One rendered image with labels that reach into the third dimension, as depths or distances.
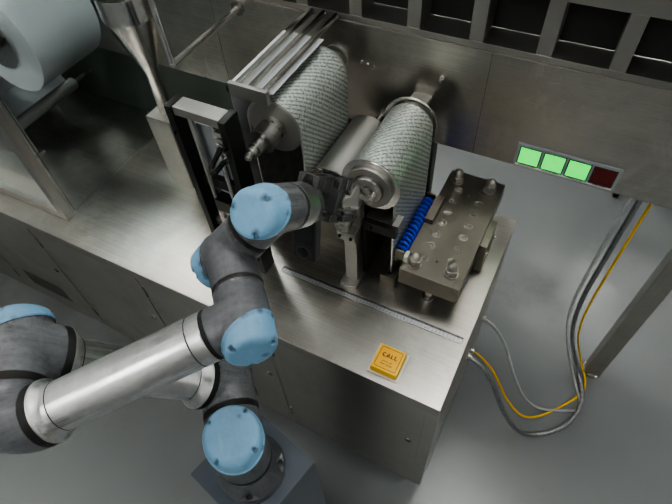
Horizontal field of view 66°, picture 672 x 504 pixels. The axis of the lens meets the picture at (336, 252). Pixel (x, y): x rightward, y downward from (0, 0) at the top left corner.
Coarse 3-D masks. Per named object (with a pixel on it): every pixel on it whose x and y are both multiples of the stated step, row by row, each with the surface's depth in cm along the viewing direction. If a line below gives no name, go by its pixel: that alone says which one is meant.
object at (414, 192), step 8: (424, 160) 134; (424, 168) 137; (416, 176) 132; (424, 176) 140; (408, 184) 127; (416, 184) 135; (424, 184) 144; (408, 192) 130; (416, 192) 138; (424, 192) 147; (400, 200) 125; (408, 200) 133; (416, 200) 141; (400, 208) 128; (408, 208) 136; (416, 208) 145; (408, 216) 139; (392, 224) 128; (400, 232) 137; (392, 240) 133; (392, 248) 136
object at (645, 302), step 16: (656, 272) 166; (656, 288) 167; (640, 304) 176; (656, 304) 172; (624, 320) 185; (640, 320) 181; (608, 336) 199; (624, 336) 191; (608, 352) 202; (592, 368) 215
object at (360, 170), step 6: (354, 168) 118; (360, 168) 116; (366, 168) 116; (372, 168) 116; (348, 174) 120; (354, 174) 119; (360, 174) 118; (366, 174) 117; (372, 174) 116; (378, 174) 115; (378, 180) 116; (384, 180) 116; (384, 186) 117; (390, 186) 117; (384, 192) 118; (390, 192) 117; (384, 198) 120; (390, 198) 119; (372, 204) 124; (378, 204) 123; (384, 204) 122
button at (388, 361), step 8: (384, 344) 132; (384, 352) 130; (392, 352) 130; (400, 352) 130; (376, 360) 129; (384, 360) 129; (392, 360) 129; (400, 360) 129; (376, 368) 128; (384, 368) 128; (392, 368) 127; (400, 368) 128; (392, 376) 127
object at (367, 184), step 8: (360, 176) 118; (368, 176) 117; (352, 184) 120; (360, 184) 119; (368, 184) 117; (376, 184) 117; (360, 192) 121; (368, 192) 120; (376, 192) 118; (376, 200) 120
